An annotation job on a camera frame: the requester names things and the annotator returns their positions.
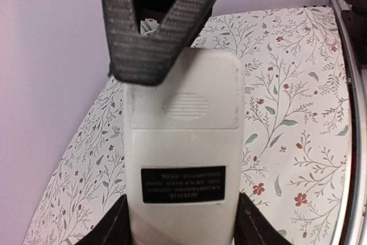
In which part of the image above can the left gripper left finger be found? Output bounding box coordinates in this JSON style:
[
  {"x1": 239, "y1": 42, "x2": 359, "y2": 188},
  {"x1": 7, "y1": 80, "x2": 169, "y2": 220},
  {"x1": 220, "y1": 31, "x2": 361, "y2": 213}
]
[{"x1": 76, "y1": 195, "x2": 132, "y2": 245}]

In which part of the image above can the white remote control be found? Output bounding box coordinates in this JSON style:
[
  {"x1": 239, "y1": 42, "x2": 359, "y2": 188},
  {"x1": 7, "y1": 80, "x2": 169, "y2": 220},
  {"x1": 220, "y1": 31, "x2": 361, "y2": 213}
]
[{"x1": 124, "y1": 48, "x2": 244, "y2": 244}]

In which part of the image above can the floral patterned table mat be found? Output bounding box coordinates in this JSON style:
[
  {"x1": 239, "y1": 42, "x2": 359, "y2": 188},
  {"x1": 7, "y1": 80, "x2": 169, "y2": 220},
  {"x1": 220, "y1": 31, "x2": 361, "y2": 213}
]
[{"x1": 24, "y1": 6, "x2": 351, "y2": 244}]

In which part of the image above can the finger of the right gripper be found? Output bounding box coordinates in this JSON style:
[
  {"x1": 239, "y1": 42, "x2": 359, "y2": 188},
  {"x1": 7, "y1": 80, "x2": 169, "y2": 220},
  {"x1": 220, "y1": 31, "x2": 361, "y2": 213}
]
[{"x1": 101, "y1": 0, "x2": 216, "y2": 86}]

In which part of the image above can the front aluminium rail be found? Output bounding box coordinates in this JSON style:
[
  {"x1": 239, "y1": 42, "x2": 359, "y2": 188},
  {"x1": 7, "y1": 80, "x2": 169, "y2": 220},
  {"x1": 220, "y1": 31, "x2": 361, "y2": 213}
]
[{"x1": 329, "y1": 0, "x2": 366, "y2": 244}]

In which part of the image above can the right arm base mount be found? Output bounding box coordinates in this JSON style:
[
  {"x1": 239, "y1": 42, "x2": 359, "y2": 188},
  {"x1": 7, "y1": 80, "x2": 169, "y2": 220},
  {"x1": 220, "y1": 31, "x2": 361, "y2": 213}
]
[{"x1": 342, "y1": 0, "x2": 366, "y2": 68}]

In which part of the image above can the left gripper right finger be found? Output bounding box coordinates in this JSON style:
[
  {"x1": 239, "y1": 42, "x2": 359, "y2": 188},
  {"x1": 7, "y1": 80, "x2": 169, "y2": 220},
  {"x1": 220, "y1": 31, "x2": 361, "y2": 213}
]
[{"x1": 234, "y1": 193, "x2": 291, "y2": 245}]

